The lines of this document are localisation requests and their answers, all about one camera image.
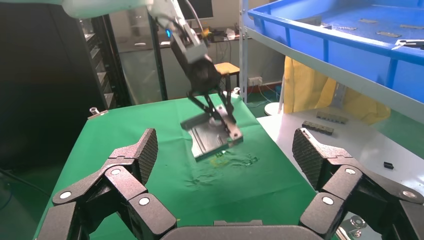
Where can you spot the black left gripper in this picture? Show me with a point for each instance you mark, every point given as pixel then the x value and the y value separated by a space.
pixel 203 76

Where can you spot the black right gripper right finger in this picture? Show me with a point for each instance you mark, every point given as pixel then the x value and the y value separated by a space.
pixel 344 179

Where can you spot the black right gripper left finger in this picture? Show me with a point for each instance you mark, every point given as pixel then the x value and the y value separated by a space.
pixel 122 185

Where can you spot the grey sheet metal bracket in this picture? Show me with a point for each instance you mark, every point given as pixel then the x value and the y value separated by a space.
pixel 313 20
pixel 410 43
pixel 207 139

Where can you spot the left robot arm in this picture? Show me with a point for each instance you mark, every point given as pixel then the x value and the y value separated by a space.
pixel 109 6

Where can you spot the tiny black clip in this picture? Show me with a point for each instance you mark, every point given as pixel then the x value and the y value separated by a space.
pixel 389 165

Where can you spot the wooden top stool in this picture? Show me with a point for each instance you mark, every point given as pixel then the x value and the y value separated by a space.
pixel 227 68

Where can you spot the round white stand base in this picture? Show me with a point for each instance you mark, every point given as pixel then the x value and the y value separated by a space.
pixel 272 109

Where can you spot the small grey metal strip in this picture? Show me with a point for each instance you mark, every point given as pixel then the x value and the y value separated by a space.
pixel 332 118
pixel 318 128

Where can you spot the green table cloth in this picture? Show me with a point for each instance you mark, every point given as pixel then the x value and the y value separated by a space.
pixel 232 192

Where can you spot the black vertical pole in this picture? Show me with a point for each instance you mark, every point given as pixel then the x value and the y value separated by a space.
pixel 158 59

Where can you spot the yellow plastic bag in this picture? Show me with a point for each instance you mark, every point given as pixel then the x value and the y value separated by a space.
pixel 304 89

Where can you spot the white metal shelf board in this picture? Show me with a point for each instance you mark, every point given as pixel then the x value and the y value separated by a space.
pixel 331 73

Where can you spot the dark computer monitor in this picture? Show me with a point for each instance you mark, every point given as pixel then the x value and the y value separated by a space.
pixel 198 8

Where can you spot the black storage rack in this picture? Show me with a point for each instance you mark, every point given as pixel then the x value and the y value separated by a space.
pixel 102 66

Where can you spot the blue plastic tray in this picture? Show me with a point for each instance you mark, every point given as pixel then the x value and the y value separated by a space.
pixel 357 56

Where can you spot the grey tape piece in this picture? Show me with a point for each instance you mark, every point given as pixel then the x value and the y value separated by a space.
pixel 388 34
pixel 411 26
pixel 368 21
pixel 347 28

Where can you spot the white wall socket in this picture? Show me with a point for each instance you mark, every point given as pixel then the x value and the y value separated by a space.
pixel 255 81

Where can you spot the white shelf upright post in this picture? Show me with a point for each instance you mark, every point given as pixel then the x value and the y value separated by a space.
pixel 243 49

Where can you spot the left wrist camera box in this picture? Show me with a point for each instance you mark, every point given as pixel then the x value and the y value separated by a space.
pixel 188 43

